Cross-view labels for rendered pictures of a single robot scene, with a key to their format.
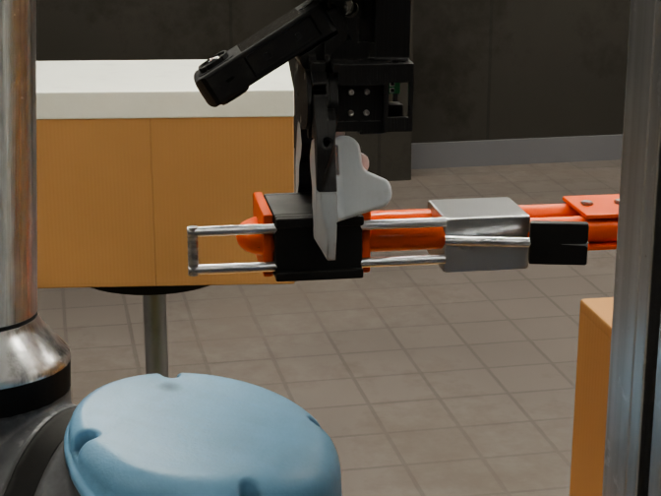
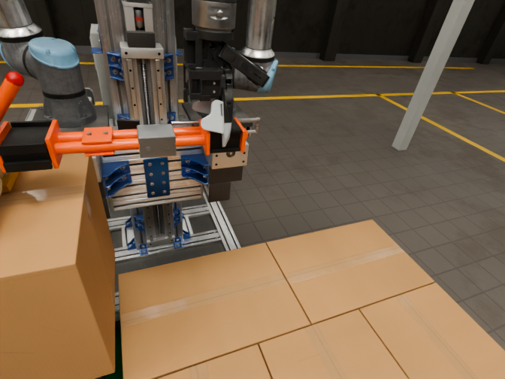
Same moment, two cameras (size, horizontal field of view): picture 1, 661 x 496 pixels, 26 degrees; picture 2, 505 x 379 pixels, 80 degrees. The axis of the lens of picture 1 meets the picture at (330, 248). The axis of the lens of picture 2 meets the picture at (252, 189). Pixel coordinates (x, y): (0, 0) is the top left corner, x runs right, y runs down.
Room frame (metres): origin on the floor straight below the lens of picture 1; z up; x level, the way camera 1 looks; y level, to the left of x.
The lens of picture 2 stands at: (1.69, -0.05, 1.49)
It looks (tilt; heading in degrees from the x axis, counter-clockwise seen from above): 36 degrees down; 165
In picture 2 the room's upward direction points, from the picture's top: 8 degrees clockwise
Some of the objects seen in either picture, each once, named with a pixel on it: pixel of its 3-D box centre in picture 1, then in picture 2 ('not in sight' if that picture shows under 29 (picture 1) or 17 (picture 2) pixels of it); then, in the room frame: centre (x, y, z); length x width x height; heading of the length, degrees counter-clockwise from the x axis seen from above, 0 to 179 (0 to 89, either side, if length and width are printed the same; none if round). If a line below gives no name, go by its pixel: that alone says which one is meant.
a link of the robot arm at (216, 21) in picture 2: not in sight; (214, 16); (1.09, -0.01, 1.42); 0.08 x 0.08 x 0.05
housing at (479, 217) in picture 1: (477, 233); (156, 140); (1.11, -0.12, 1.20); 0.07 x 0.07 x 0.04; 9
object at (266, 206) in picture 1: (310, 231); (222, 135); (1.10, 0.02, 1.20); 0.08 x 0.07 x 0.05; 99
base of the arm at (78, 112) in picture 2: not in sight; (68, 103); (0.66, -0.43, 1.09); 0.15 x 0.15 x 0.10
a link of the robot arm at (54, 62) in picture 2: not in sight; (56, 65); (0.66, -0.44, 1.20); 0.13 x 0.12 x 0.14; 49
